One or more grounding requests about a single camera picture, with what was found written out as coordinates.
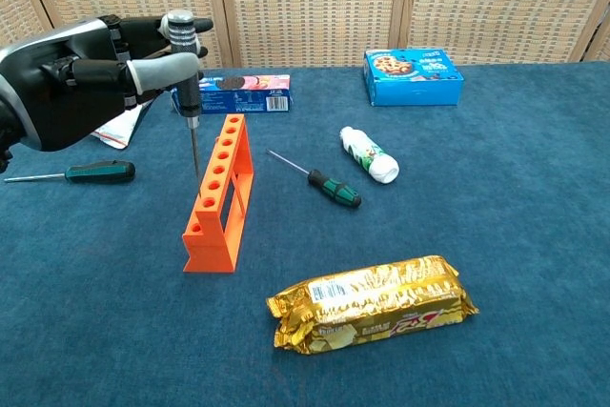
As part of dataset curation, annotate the gold foil biscuit pack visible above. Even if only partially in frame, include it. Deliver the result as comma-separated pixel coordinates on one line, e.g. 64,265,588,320
265,254,479,356

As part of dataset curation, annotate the white snack bag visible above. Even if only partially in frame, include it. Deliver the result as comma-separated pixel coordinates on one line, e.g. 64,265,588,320
90,104,147,150

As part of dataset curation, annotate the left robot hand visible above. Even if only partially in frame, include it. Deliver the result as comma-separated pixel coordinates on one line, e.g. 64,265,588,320
0,13,214,153

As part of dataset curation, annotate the woven folding screen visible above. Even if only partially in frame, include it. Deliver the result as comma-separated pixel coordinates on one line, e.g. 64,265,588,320
0,0,610,78

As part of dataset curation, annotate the small white drink bottle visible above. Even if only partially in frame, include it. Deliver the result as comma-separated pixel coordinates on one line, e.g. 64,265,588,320
339,126,400,185

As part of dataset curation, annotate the light blue cookie box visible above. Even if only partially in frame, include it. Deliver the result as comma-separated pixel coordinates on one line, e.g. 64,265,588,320
363,48,465,108

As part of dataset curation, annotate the silver black precision screwdriver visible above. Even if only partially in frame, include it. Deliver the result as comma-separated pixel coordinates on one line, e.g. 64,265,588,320
160,10,203,198

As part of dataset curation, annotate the dark green handle screwdriver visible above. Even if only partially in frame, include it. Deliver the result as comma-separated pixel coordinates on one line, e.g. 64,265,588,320
3,160,136,185

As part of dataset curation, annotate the green black striped screwdriver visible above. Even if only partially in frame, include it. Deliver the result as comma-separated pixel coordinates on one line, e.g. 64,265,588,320
265,149,362,210

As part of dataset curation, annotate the blue felt table cover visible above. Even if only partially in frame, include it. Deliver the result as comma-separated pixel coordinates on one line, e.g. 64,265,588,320
0,61,610,407

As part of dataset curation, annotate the orange tool rack with holes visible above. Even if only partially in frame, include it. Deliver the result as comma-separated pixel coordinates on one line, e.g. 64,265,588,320
182,113,255,275

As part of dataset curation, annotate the blue pink cookie box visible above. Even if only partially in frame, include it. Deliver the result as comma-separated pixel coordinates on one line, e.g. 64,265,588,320
171,74,294,116

